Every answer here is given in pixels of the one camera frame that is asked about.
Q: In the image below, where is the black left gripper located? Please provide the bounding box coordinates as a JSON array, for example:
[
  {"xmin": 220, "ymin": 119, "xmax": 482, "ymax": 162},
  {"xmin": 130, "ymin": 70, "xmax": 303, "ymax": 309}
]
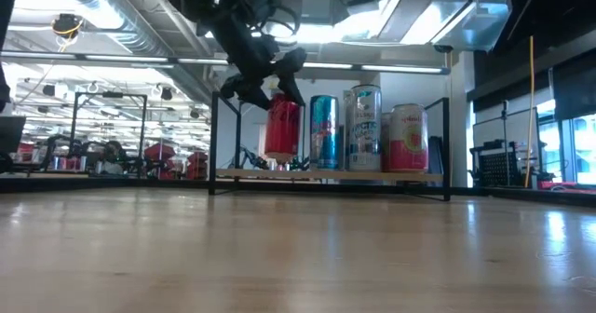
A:
[{"xmin": 209, "ymin": 8, "xmax": 309, "ymax": 112}]

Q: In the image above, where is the black monitor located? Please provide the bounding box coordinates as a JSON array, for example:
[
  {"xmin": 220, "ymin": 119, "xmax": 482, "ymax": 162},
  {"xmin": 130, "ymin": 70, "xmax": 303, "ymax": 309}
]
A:
[{"xmin": 0, "ymin": 115, "xmax": 28, "ymax": 175}]

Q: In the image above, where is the black object behind shelf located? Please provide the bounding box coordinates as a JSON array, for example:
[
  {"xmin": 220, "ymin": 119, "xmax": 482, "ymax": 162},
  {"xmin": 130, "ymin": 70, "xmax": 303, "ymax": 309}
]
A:
[{"xmin": 427, "ymin": 135, "xmax": 445, "ymax": 175}]

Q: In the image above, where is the black pegboard rack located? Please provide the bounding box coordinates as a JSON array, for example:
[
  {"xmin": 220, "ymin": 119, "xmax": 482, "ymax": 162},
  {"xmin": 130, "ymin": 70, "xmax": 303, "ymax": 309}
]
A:
[{"xmin": 468, "ymin": 139, "xmax": 524, "ymax": 189}]

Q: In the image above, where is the black tripod stand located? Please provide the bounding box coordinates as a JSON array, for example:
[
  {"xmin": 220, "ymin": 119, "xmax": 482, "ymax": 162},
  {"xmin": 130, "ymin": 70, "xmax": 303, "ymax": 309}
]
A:
[{"xmin": 499, "ymin": 99, "xmax": 510, "ymax": 143}]

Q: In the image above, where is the long ceiling light bar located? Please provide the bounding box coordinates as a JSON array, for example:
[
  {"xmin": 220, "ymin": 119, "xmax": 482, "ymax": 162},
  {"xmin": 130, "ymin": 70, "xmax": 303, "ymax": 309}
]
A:
[{"xmin": 0, "ymin": 50, "xmax": 452, "ymax": 76}]

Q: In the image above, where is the black ceiling cable reel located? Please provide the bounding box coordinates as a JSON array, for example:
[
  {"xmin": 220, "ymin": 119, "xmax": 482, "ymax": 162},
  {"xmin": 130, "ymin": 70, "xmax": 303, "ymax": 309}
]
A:
[{"xmin": 49, "ymin": 12, "xmax": 87, "ymax": 41}]

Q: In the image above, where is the pink white Spindrift can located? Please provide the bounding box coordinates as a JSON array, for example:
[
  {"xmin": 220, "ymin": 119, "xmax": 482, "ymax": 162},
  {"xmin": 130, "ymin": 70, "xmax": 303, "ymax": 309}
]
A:
[{"xmin": 385, "ymin": 102, "xmax": 430, "ymax": 174}]

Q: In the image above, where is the black aluminium table frame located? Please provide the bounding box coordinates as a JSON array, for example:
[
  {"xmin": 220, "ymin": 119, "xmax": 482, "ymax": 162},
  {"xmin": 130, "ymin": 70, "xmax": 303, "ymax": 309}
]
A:
[{"xmin": 0, "ymin": 176, "xmax": 596, "ymax": 209}]

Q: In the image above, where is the silver ceiling ventilation duct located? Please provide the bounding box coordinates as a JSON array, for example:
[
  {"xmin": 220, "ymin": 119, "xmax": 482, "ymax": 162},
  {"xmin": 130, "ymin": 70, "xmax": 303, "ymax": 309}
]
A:
[{"xmin": 39, "ymin": 0, "xmax": 221, "ymax": 105}]

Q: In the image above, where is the red soda can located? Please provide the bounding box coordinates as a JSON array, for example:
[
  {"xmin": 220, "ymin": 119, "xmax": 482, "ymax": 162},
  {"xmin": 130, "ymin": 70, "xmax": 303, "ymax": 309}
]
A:
[{"xmin": 264, "ymin": 92, "xmax": 304, "ymax": 166}]

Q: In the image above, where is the black frame wooden shelf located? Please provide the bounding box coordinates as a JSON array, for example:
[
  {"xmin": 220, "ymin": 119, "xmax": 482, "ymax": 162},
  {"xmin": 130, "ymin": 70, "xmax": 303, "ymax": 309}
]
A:
[{"xmin": 208, "ymin": 90, "xmax": 453, "ymax": 203}]

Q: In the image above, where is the blue silver Red Bull can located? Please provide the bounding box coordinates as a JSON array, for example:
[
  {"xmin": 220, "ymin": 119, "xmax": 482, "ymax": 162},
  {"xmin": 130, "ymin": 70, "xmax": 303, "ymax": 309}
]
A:
[{"xmin": 308, "ymin": 94, "xmax": 342, "ymax": 171}]

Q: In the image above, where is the red background object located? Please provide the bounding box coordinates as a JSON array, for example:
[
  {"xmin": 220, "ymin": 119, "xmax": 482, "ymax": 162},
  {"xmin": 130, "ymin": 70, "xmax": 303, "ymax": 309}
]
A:
[
  {"xmin": 142, "ymin": 142, "xmax": 178, "ymax": 181},
  {"xmin": 185, "ymin": 150, "xmax": 210, "ymax": 181}
]

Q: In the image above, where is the metal ceiling air duct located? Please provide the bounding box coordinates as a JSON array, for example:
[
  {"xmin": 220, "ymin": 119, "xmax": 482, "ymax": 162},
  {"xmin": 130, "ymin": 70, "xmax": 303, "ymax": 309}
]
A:
[{"xmin": 375, "ymin": 0, "xmax": 511, "ymax": 54}]

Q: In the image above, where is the black background station frame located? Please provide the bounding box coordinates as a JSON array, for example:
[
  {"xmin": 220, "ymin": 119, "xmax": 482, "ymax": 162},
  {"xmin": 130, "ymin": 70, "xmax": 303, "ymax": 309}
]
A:
[{"xmin": 68, "ymin": 90, "xmax": 150, "ymax": 177}]

